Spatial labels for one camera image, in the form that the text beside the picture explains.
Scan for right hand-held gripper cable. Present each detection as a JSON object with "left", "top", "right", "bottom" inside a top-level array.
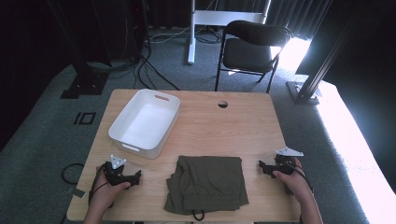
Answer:
[{"left": 289, "top": 162, "right": 315, "bottom": 193}]

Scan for bundle of floor cables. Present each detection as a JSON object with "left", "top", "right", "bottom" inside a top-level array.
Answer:
[{"left": 87, "top": 24, "right": 225, "bottom": 91}]

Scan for white plastic bin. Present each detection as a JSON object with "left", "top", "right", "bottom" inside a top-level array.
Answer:
[{"left": 107, "top": 88, "right": 181, "bottom": 161}]

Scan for black folding chair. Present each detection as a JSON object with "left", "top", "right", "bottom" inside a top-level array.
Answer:
[{"left": 214, "top": 20, "right": 294, "bottom": 94}]

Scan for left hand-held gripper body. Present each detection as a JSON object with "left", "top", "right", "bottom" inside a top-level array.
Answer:
[{"left": 103, "top": 154, "right": 133, "bottom": 188}]

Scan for left hand-held gripper cable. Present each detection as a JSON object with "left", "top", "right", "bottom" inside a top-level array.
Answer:
[{"left": 88, "top": 167, "right": 110, "bottom": 207}]

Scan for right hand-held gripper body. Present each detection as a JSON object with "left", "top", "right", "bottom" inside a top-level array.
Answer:
[{"left": 270, "top": 147, "right": 304, "bottom": 175}]

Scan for person's right hand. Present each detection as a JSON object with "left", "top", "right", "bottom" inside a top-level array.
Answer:
[{"left": 272, "top": 158, "right": 313, "bottom": 201}]

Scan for black metal stand with base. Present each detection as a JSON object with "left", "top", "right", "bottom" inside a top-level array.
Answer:
[{"left": 46, "top": 0, "right": 110, "bottom": 100}]

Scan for person's left hand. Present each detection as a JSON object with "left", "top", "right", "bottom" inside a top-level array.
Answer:
[{"left": 89, "top": 165, "right": 132, "bottom": 216}]

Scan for black cable loop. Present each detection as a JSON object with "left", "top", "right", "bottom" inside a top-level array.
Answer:
[{"left": 61, "top": 162, "right": 86, "bottom": 186}]

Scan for white metal desk frame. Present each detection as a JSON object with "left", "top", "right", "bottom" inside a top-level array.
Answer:
[{"left": 187, "top": 0, "right": 272, "bottom": 66}]

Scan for hand-held gripper cable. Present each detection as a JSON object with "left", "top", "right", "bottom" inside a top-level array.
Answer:
[
  {"left": 88, "top": 167, "right": 110, "bottom": 207},
  {"left": 289, "top": 162, "right": 315, "bottom": 193}
]

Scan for black aluminium profile stand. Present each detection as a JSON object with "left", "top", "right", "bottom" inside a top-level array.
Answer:
[{"left": 286, "top": 0, "right": 368, "bottom": 106}]

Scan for olive green pants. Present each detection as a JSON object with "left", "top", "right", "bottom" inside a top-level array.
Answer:
[{"left": 163, "top": 155, "right": 250, "bottom": 222}]

